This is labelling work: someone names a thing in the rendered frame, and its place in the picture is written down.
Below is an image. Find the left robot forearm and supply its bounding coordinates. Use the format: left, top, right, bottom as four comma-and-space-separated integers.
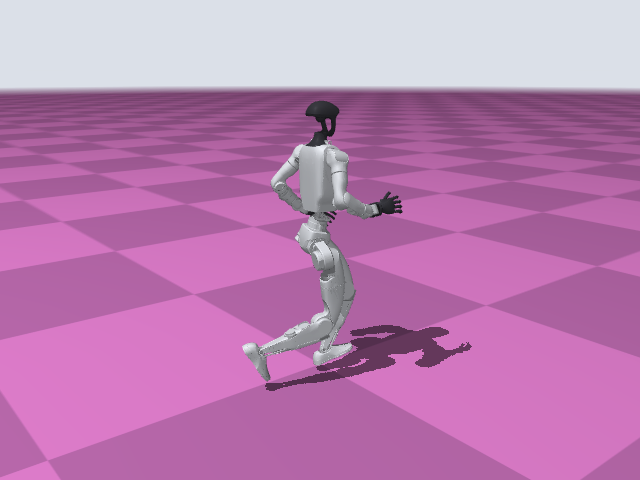
277, 186, 309, 214

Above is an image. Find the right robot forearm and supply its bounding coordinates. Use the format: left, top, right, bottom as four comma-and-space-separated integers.
344, 193, 379, 219

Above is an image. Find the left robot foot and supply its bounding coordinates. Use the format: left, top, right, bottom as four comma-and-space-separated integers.
313, 343, 353, 365

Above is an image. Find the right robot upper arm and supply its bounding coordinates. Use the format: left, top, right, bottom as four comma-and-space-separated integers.
326, 148, 350, 211

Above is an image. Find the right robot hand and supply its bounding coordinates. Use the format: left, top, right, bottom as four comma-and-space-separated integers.
369, 192, 402, 218

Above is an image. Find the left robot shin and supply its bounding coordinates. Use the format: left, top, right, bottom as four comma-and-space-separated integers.
319, 290, 356, 353

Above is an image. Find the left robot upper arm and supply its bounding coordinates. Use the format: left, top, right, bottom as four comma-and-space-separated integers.
271, 144, 303, 194

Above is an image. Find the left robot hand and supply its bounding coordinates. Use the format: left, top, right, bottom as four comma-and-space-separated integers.
301, 211, 337, 226

